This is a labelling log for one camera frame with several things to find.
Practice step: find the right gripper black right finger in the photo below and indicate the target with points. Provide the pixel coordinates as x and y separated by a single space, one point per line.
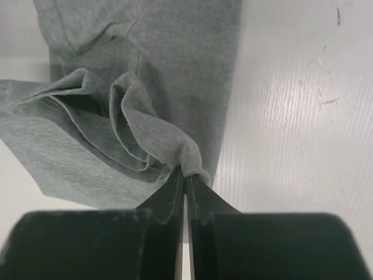
228 244

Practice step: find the grey t shirt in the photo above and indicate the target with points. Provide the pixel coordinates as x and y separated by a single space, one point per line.
137 88

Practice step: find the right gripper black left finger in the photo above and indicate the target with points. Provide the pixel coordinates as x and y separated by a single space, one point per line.
140 243

